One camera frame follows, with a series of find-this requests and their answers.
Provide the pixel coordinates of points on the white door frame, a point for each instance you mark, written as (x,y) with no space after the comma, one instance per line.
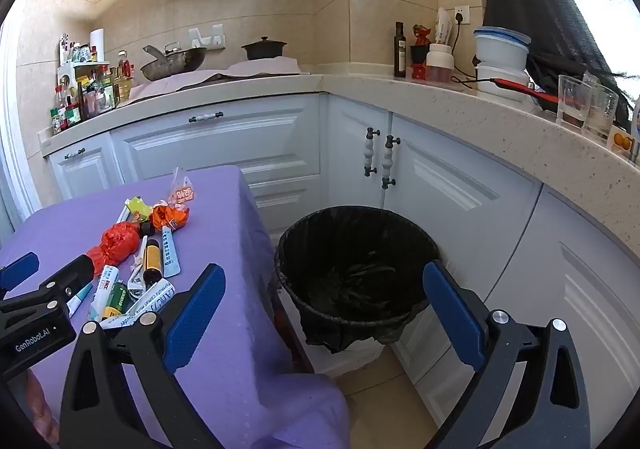
(10,129)

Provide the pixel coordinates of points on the white lidded jar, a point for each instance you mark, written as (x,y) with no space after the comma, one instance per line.
(440,60)

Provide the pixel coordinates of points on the narrow white cabinet door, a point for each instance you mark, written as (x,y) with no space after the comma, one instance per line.
(87,174)

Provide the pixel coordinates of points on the purple tablecloth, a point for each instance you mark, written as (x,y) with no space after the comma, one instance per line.
(235,329)

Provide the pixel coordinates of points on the black pot with lid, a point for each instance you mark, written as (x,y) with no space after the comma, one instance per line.
(264,49)

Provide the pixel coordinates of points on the red decoration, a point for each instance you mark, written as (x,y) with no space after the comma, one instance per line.
(421,35)

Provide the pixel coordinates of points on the white tube with red print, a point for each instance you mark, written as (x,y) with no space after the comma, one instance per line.
(105,291)

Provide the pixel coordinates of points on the white bowl with blue-rimmed lid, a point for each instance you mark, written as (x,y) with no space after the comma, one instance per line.
(501,49)

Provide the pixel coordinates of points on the black cup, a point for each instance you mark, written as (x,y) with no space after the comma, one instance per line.
(417,54)

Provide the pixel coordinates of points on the steel wok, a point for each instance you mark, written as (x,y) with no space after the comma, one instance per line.
(175,61)

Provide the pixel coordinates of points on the white stick packet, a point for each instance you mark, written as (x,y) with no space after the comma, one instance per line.
(122,215)

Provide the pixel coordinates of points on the dark olive oil bottle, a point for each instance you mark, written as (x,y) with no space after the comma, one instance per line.
(399,49)

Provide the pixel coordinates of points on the red plastic bag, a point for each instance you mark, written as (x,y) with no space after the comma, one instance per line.
(119,245)

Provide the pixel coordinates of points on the brown vial with yellow label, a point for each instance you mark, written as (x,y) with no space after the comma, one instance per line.
(151,259)

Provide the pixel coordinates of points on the orange crumpled plastic bag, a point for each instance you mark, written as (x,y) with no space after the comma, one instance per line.
(171,218)

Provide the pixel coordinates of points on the wide white drawer front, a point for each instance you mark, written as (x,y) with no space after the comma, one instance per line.
(220,149)

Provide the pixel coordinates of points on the black trash bin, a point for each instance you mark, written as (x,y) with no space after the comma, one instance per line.
(350,279)

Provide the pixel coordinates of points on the small box with orange print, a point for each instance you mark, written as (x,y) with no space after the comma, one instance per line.
(621,141)

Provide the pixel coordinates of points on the white spice rack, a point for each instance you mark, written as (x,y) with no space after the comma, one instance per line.
(67,69)

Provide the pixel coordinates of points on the person's left hand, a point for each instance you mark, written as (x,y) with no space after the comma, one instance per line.
(40,409)

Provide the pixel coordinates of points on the green cylinder battery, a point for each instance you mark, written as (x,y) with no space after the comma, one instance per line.
(116,301)

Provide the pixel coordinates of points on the green yellow snack packet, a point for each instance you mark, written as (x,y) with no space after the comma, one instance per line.
(137,208)

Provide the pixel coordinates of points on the red box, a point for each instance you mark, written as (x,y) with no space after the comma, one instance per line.
(419,71)

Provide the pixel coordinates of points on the speckled kitchen countertop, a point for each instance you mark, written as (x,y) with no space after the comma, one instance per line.
(550,144)

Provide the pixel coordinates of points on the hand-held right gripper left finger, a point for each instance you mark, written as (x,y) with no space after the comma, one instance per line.
(195,316)

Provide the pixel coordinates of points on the clear wrapper with orange print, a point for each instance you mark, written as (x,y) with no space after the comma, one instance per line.
(182,191)

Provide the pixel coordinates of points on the teal and white tube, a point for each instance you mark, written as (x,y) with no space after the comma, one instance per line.
(80,300)

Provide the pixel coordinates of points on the paper towel roll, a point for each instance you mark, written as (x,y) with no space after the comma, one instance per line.
(97,41)

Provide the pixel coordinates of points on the white wall socket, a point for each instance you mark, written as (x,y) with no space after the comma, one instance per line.
(461,15)

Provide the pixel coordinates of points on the clear drinking glass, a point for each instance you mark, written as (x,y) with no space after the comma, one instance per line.
(573,101)
(600,111)

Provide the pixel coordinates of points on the light blue stick packet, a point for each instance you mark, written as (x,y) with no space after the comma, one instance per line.
(169,249)

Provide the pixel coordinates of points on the crumpled clear wrapper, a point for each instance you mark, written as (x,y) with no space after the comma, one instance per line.
(136,279)

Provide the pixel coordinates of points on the pink stove cloth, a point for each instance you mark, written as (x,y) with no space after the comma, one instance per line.
(225,74)

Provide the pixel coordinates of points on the low white drawer front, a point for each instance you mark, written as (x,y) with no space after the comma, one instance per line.
(285,194)

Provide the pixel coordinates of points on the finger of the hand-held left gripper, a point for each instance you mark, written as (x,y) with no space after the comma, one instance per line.
(20,266)
(70,274)

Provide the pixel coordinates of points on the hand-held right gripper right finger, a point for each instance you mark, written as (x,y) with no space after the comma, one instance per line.
(455,314)

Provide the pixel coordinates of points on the white plastic container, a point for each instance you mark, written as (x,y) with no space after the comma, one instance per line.
(502,81)

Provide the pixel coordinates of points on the cluster of condiment bottles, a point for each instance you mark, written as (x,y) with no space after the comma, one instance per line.
(95,94)

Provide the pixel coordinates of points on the dark curtain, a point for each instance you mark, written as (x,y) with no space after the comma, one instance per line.
(540,4)

